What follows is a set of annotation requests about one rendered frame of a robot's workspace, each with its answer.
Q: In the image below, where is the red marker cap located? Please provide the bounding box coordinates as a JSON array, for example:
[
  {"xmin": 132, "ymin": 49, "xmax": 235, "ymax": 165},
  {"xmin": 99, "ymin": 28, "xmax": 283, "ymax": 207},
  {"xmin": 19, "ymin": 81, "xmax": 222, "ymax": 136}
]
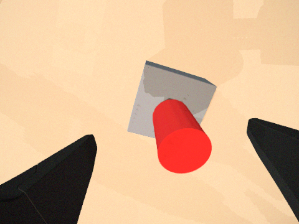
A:
[{"xmin": 152, "ymin": 100, "xmax": 212, "ymax": 174}]

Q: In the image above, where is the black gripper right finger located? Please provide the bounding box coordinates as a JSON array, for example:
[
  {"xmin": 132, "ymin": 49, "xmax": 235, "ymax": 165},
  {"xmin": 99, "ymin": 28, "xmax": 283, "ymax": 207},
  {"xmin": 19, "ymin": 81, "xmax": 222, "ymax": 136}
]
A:
[{"xmin": 247, "ymin": 118, "xmax": 299, "ymax": 222}]

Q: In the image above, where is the grey block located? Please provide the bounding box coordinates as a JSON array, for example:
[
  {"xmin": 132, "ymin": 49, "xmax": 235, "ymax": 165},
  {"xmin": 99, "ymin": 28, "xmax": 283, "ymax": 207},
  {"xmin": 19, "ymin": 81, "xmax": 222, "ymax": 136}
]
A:
[{"xmin": 127, "ymin": 60, "xmax": 217, "ymax": 138}]

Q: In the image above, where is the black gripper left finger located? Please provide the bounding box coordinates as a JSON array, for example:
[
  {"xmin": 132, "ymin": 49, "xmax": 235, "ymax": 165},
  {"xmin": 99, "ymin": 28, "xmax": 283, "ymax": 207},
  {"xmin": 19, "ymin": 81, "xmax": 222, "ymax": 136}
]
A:
[{"xmin": 0, "ymin": 134, "xmax": 97, "ymax": 224}]

